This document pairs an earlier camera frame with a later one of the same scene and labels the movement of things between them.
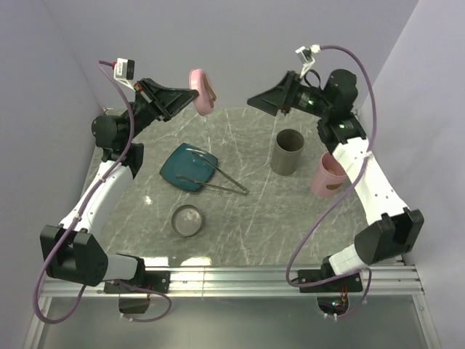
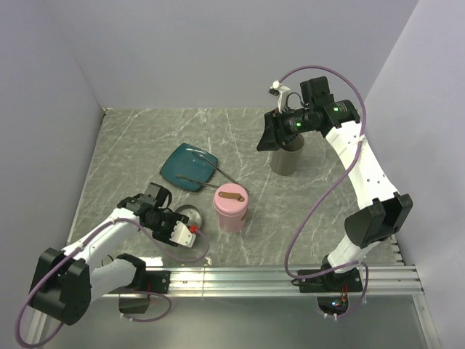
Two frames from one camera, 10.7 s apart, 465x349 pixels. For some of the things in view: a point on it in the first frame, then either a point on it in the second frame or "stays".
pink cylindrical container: (328, 177) → (230, 203)
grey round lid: (187, 220) stays
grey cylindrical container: (286, 151) stays
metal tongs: (245, 192) stays
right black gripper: (282, 97) → (275, 131)
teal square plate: (184, 162) stays
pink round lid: (200, 81) → (230, 199)
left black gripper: (163, 102) → (175, 217)
